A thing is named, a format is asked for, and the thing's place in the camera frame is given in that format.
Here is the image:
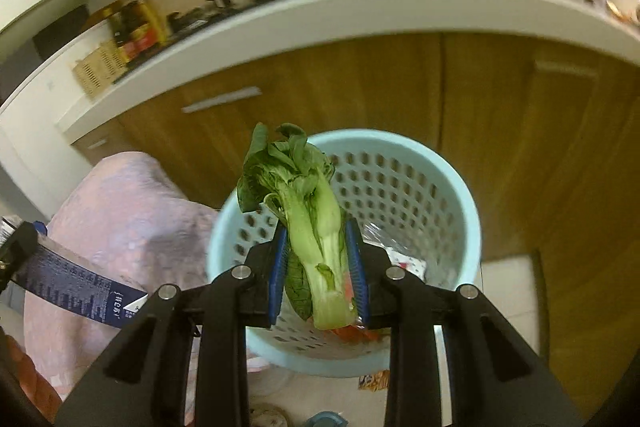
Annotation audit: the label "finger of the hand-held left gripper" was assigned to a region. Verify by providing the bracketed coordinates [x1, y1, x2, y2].
[0, 222, 40, 293]

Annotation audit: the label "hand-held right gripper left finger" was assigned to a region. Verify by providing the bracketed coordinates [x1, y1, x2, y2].
[54, 224, 288, 427]

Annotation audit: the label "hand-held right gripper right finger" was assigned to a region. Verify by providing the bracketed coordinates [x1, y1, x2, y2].
[344, 218, 583, 427]

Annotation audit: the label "green bok choy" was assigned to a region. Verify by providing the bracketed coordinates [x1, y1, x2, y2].
[237, 122, 357, 330]

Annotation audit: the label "dark blue carton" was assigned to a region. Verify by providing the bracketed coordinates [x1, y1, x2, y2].
[0, 216, 149, 328]

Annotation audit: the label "light blue plastic basket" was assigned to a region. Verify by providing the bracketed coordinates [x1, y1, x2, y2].
[206, 130, 483, 378]

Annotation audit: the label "person's left hand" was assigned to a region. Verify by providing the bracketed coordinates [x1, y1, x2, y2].
[0, 334, 63, 425]

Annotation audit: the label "clear plastic wrapper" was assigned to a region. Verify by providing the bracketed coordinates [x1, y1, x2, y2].
[360, 222, 428, 280]

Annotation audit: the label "printed snack wrapper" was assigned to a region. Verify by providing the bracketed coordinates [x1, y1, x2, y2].
[357, 369, 391, 392]

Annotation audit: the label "round white lid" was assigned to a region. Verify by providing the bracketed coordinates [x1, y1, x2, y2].
[250, 402, 291, 427]

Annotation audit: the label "small blue container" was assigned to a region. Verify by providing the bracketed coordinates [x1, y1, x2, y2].
[305, 412, 348, 427]

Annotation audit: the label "wooden kitchen cabinet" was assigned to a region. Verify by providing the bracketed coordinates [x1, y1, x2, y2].
[70, 32, 640, 413]

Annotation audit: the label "beige woven basket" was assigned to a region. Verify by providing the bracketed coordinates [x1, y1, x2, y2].
[70, 39, 128, 98]

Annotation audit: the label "jars on counter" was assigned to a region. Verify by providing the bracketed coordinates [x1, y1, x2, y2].
[107, 0, 168, 65]

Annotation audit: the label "dark sink faucet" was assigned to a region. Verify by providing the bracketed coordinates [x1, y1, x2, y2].
[167, 0, 281, 32]

